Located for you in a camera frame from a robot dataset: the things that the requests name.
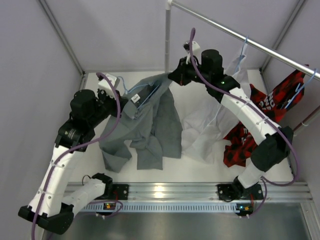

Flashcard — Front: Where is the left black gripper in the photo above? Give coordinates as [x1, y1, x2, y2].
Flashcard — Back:
[87, 89, 128, 127]

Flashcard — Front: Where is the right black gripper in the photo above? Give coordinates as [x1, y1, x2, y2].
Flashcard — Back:
[167, 56, 210, 87]

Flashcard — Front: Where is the light blue hanger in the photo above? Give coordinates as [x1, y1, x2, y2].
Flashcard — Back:
[118, 76, 161, 119]

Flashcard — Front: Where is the grey button shirt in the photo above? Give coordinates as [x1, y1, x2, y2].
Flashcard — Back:
[99, 73, 183, 173]

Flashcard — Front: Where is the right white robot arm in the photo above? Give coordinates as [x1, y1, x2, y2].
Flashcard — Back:
[168, 49, 294, 200]

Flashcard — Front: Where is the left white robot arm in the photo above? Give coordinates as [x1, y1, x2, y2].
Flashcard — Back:
[18, 89, 128, 235]

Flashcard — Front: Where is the white hanging shirt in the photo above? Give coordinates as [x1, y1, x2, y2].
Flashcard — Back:
[181, 49, 251, 164]

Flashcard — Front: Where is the blue hanger under white shirt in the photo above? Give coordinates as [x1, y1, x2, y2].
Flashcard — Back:
[234, 35, 249, 74]

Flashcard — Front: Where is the red black plaid shirt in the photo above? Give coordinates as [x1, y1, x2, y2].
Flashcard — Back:
[223, 70, 306, 167]

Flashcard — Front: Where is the blue hanger under red shirt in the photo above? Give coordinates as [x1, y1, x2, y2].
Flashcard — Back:
[284, 68, 318, 109]

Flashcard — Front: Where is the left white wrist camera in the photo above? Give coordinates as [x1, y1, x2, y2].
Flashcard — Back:
[97, 73, 120, 99]

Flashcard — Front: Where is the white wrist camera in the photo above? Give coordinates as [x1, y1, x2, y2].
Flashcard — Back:
[97, 73, 120, 99]
[183, 40, 201, 58]

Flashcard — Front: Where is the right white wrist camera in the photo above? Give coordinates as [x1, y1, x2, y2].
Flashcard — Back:
[183, 40, 201, 58]

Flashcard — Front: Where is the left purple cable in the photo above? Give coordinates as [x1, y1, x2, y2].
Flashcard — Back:
[31, 72, 125, 240]

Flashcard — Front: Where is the white rack upright post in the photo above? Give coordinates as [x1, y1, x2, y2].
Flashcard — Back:
[164, 0, 172, 73]

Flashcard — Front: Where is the silver clothes rack rail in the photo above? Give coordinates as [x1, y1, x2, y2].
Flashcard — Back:
[171, 0, 314, 77]

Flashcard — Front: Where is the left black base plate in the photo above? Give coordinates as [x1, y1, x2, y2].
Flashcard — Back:
[109, 183, 129, 201]

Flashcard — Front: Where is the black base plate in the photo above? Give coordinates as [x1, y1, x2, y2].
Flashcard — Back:
[217, 183, 264, 202]
[109, 183, 129, 201]

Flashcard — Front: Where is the aluminium mounting rail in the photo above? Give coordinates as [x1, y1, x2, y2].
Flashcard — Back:
[64, 181, 313, 201]

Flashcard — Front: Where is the slotted grey cable duct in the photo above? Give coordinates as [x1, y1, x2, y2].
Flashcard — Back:
[81, 202, 241, 213]

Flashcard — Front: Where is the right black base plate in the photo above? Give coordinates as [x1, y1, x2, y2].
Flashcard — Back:
[217, 183, 264, 202]

